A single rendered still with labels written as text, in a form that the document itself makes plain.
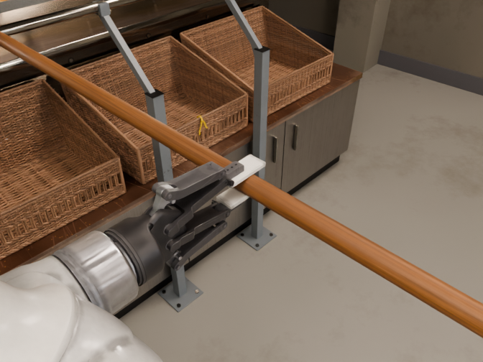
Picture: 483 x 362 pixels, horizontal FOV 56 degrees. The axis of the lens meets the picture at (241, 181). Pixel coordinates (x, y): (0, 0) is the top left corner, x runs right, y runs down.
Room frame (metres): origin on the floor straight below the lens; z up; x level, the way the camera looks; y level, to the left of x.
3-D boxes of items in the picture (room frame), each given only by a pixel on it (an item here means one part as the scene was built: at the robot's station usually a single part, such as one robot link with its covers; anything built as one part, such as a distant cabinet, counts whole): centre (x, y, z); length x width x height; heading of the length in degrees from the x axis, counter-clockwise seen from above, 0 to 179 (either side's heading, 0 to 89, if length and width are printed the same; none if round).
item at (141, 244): (0.38, 0.11, 1.20); 0.09 x 0.07 x 0.08; 137
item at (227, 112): (1.61, 0.33, 0.72); 0.56 x 0.49 x 0.28; 137
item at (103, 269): (0.32, 0.16, 1.20); 0.09 x 0.06 x 0.09; 47
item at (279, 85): (2.03, -0.08, 0.72); 0.56 x 0.49 x 0.28; 135
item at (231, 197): (0.49, 0.00, 1.18); 0.07 x 0.03 x 0.01; 137
